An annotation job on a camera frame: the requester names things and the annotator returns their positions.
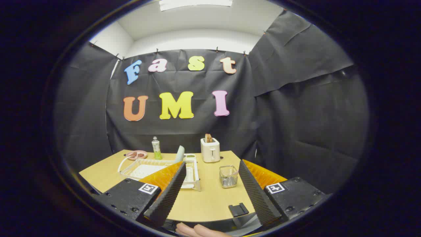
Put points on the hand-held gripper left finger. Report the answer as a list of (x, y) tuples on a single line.
[(169, 194)]

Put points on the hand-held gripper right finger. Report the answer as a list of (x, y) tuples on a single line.
[(256, 194)]

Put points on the pale green plate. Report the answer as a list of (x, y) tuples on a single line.
[(180, 154)]

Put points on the pink plate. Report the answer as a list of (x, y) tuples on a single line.
[(136, 154)]

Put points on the black table clamp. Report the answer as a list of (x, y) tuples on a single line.
[(238, 210)]

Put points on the white drain tray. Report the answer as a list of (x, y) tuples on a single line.
[(144, 170)]

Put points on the clear bottle green liquid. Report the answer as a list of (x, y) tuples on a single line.
[(157, 149)]

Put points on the white toaster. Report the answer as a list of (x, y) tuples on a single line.
[(210, 151)]

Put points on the black backdrop cloth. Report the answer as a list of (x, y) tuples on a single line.
[(296, 115)]

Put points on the ceiling light panel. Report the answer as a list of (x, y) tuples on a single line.
[(195, 3)]

